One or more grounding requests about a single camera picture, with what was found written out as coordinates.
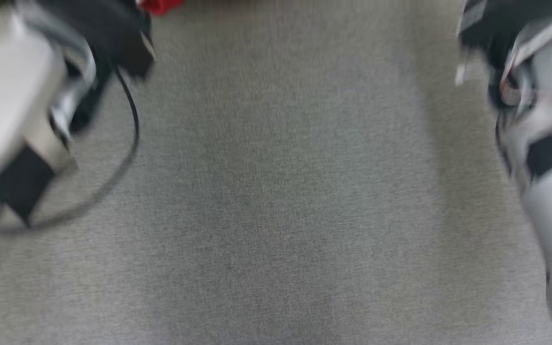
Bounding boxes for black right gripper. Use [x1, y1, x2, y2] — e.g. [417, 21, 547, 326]
[457, 0, 552, 70]

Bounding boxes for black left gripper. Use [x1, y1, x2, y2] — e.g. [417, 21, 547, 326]
[36, 0, 157, 80]

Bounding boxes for red basketball jersey white trim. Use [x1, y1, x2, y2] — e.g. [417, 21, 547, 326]
[138, 0, 184, 16]

